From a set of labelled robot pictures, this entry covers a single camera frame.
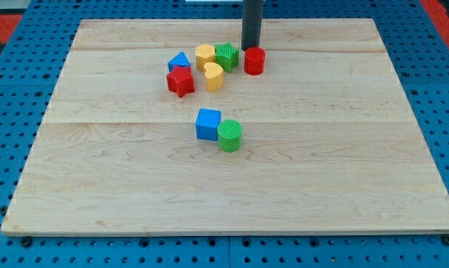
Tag yellow hexagon block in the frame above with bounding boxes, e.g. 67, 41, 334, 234
195, 43, 216, 71

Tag light wooden board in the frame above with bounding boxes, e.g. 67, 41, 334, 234
1, 19, 449, 237

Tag green cylinder block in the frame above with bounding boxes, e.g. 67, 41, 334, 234
217, 119, 243, 153

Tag red cylinder block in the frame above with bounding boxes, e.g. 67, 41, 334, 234
244, 47, 266, 75

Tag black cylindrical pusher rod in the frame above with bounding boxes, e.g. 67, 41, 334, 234
241, 0, 264, 51

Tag blue triangle block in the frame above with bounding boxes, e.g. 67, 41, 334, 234
168, 51, 191, 72

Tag yellow heart block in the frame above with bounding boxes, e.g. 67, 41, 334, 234
204, 62, 224, 92

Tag red star block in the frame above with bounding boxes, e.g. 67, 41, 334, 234
166, 66, 195, 98

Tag blue cube block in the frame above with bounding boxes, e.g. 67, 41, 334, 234
195, 108, 221, 141

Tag green star block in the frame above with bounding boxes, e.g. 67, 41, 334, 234
215, 42, 239, 73

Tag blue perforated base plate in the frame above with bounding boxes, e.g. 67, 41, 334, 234
0, 0, 449, 267

